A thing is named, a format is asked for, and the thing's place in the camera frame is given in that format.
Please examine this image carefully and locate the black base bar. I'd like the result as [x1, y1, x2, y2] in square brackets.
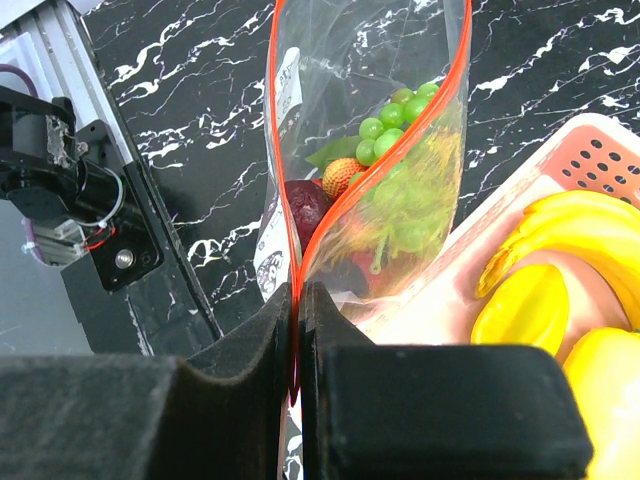
[55, 5, 219, 358]

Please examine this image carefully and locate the pink plastic basket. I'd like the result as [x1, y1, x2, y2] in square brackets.
[356, 113, 639, 359]

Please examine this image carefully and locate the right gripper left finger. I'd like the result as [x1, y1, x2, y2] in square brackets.
[1, 284, 291, 479]

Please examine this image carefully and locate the yellow starfruit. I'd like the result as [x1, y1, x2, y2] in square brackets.
[470, 264, 570, 356]

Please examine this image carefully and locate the aluminium frame rail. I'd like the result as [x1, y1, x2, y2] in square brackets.
[1, 1, 137, 164]

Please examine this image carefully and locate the yellow banana bunch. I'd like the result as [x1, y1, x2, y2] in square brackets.
[475, 190, 639, 329]

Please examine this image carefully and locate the dark red plum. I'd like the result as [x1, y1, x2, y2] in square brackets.
[285, 180, 332, 251]

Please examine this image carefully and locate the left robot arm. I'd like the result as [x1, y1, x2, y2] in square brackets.
[1, 87, 126, 267]

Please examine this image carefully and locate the red strawberry bunch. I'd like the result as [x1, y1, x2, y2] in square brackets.
[305, 137, 384, 298]

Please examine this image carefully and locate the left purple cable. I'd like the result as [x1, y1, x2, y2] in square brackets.
[0, 63, 37, 101]

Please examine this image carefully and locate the yellow mango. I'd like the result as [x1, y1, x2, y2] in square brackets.
[563, 327, 639, 479]

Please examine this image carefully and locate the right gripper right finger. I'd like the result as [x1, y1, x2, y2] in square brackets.
[298, 283, 594, 479]

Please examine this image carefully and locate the green grape bunch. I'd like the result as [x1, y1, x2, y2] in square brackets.
[344, 82, 461, 264]

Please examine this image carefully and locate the clear zip bag orange zipper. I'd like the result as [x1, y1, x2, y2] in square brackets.
[252, 0, 474, 480]

